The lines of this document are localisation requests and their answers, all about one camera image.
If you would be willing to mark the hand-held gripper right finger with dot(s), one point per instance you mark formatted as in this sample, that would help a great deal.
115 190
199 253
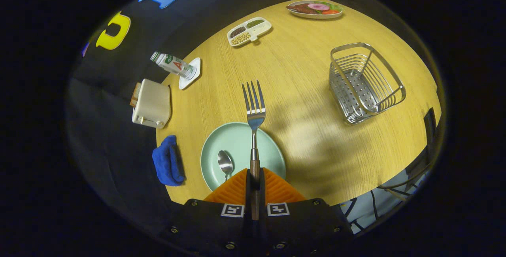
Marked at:
300 225

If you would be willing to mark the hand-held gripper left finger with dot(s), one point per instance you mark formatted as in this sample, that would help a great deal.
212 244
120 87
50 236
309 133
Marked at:
209 225

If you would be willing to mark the blue folded towel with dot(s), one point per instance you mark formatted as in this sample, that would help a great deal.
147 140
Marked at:
167 164

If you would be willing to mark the pale green plate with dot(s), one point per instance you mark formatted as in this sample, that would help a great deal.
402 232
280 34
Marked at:
237 142

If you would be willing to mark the black backdrop cloth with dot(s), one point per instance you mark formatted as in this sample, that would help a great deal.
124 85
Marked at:
114 150

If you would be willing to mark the cream toaster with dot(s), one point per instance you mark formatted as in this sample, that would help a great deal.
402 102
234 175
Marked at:
152 104

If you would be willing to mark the white square coaster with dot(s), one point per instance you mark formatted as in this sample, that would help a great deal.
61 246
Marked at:
193 79

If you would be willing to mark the toast slice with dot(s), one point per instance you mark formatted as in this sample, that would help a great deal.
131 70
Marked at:
136 95

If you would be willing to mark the white plastic drink bottle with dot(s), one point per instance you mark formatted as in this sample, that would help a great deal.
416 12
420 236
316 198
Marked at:
174 65

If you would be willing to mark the pile of yellow soybeans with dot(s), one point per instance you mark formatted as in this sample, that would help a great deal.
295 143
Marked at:
240 38

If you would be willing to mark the pile of dark red beans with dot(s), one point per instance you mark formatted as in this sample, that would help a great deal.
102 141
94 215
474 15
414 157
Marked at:
238 31

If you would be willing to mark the white divided tray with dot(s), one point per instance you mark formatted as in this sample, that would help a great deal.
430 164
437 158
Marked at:
263 29

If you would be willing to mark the pile of green beans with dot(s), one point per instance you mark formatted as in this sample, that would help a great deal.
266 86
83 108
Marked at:
255 23

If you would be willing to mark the white round food plate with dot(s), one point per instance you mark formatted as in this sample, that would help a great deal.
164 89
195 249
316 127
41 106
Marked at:
312 16

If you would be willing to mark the red tomato slice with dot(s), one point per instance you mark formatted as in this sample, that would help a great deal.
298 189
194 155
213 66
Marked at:
331 12

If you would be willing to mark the brown meat pieces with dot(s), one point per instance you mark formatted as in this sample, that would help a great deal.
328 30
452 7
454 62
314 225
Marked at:
301 8

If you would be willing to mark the pink ham slice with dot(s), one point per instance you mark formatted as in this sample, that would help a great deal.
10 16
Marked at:
318 7

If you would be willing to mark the green lettuce leaf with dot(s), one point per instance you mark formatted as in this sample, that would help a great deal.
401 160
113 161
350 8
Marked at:
334 6

